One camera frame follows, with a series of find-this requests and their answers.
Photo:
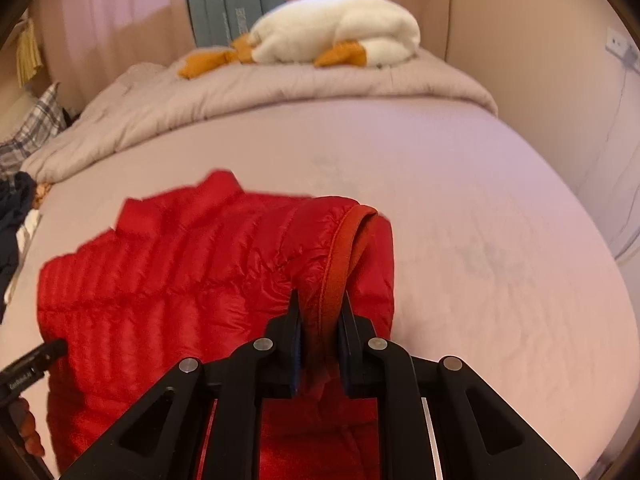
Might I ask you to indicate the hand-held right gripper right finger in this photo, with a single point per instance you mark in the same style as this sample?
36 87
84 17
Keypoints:
345 355

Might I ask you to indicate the teal curtain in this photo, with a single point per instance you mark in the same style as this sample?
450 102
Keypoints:
200 5

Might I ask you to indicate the white goose plush toy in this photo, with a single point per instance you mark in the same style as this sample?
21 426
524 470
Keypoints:
350 25

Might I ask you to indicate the small peach fabric item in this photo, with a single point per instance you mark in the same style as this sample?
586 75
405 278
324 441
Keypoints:
41 194

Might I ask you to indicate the grey duvet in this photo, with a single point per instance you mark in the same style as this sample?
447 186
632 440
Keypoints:
250 95

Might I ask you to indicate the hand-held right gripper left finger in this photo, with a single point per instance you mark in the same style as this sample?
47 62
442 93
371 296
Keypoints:
296 355

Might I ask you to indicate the plaid pillow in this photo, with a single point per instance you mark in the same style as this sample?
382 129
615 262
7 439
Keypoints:
35 120

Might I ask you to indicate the red puffer jacket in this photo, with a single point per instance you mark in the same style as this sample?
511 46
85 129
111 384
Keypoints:
175 270

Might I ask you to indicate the white wall power strip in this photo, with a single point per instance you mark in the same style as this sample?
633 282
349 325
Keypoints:
620 45

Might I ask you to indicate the yellow tasselled hanging cloth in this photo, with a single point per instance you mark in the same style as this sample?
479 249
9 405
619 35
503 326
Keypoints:
29 50

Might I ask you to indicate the white cloth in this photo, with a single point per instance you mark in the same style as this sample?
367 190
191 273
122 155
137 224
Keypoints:
30 227

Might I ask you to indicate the person's left hand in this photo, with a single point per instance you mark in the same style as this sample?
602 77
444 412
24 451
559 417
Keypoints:
27 425

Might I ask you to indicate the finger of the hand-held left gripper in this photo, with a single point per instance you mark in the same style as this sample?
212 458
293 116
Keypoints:
52 351

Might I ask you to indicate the navy hoodie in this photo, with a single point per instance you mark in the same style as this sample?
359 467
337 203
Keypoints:
12 220

